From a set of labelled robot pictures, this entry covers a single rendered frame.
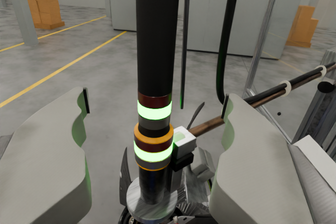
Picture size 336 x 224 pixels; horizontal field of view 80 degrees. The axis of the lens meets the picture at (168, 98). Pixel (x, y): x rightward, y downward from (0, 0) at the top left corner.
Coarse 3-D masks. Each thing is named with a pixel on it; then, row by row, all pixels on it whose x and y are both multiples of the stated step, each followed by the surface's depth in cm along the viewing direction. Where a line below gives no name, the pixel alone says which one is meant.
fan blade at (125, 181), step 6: (126, 150) 77; (126, 156) 74; (126, 162) 72; (120, 168) 82; (126, 168) 70; (126, 174) 70; (120, 180) 80; (126, 180) 69; (126, 186) 69; (120, 192) 80; (126, 192) 71; (120, 198) 80; (126, 204) 74
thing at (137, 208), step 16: (176, 128) 27; (176, 144) 24; (192, 144) 25; (176, 160) 25; (192, 160) 26; (176, 176) 27; (128, 192) 28; (176, 192) 28; (128, 208) 26; (144, 208) 26; (160, 208) 26
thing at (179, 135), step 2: (176, 132) 26; (178, 132) 26; (180, 132) 26; (174, 134) 25; (176, 134) 25; (178, 134) 25; (180, 134) 25; (182, 134) 25; (174, 136) 25; (176, 136) 25; (178, 136) 25; (180, 136) 25; (182, 136) 25; (184, 136) 25; (174, 138) 25; (176, 138) 25; (178, 138) 25; (180, 138) 25; (182, 138) 25; (174, 140) 24; (176, 140) 24; (178, 140) 25; (172, 146) 25
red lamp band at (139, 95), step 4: (140, 96) 19; (144, 96) 18; (148, 96) 18; (164, 96) 18; (168, 96) 19; (140, 100) 19; (144, 100) 18; (148, 100) 18; (152, 100) 18; (156, 100) 18; (160, 100) 18; (164, 100) 19; (168, 100) 19; (144, 104) 19; (148, 104) 19; (152, 104) 18; (156, 104) 18; (160, 104) 19; (164, 104) 19
